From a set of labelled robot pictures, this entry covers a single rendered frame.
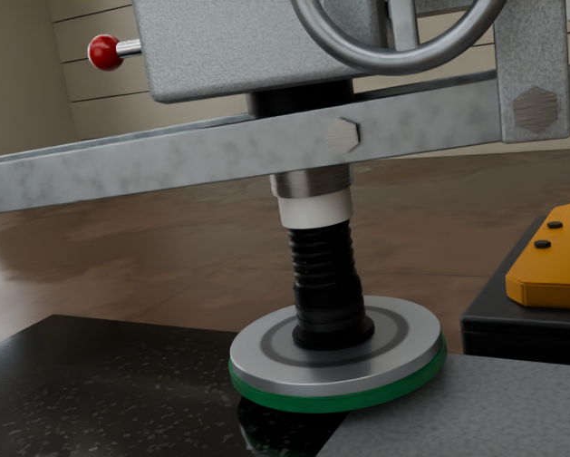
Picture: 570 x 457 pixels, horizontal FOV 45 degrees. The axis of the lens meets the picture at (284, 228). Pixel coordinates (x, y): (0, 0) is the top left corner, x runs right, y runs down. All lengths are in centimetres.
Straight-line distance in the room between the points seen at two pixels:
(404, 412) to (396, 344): 6
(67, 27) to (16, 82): 97
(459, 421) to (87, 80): 876
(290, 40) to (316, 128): 9
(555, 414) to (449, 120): 26
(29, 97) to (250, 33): 861
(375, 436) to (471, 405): 9
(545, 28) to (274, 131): 23
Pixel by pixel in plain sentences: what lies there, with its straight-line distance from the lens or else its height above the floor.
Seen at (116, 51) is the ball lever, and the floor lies 119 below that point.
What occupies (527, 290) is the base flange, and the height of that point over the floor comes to 77.
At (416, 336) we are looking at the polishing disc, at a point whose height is 89.
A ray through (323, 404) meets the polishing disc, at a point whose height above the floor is 87.
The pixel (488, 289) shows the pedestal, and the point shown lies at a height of 74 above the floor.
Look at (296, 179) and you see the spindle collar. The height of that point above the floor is 106.
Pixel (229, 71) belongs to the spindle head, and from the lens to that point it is 55.
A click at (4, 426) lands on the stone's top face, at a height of 85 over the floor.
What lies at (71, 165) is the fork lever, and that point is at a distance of 69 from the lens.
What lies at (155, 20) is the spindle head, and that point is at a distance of 58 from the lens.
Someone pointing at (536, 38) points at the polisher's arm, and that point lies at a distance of 54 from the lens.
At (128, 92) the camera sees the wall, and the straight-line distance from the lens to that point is 880.
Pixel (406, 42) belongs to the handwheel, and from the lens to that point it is 47.
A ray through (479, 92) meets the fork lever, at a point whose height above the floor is 112.
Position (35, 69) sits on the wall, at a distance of 925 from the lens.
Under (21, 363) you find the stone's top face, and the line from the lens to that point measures 95.
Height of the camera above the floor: 117
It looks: 14 degrees down
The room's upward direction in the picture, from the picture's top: 9 degrees counter-clockwise
